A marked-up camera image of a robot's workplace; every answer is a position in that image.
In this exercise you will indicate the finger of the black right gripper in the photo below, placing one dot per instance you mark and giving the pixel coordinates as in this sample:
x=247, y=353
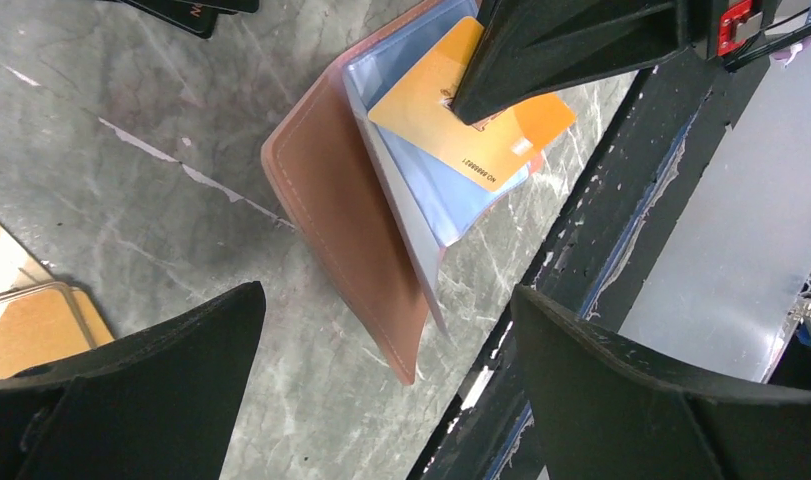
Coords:
x=534, y=47

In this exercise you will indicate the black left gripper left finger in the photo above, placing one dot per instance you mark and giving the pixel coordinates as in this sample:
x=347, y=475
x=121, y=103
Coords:
x=161, y=403

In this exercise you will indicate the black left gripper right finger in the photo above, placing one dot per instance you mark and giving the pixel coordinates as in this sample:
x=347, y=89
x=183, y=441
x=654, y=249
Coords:
x=606, y=407

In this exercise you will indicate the gold VIP card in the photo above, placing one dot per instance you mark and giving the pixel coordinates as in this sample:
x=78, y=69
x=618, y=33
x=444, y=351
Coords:
x=489, y=151

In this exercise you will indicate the tan leather card holder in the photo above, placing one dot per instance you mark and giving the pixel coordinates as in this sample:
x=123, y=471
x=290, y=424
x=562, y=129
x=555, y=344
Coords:
x=376, y=213

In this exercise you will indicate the black card stack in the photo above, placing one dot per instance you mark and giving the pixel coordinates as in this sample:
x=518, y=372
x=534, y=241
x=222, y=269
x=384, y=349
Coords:
x=198, y=18

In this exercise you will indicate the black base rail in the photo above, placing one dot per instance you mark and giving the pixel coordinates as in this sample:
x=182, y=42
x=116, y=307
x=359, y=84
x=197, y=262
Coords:
x=661, y=131

